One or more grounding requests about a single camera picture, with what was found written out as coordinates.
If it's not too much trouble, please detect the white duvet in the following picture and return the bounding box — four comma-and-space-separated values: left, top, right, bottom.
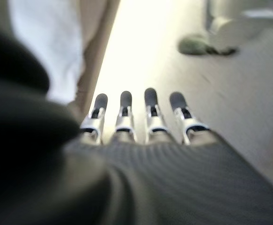
9, 0, 86, 104

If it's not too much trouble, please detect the beige bedspread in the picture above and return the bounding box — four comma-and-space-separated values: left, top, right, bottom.
74, 0, 122, 123

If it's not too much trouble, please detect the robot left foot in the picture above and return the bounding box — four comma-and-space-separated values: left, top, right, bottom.
177, 33, 239, 56

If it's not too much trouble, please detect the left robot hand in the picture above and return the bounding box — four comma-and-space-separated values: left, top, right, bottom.
0, 23, 273, 225

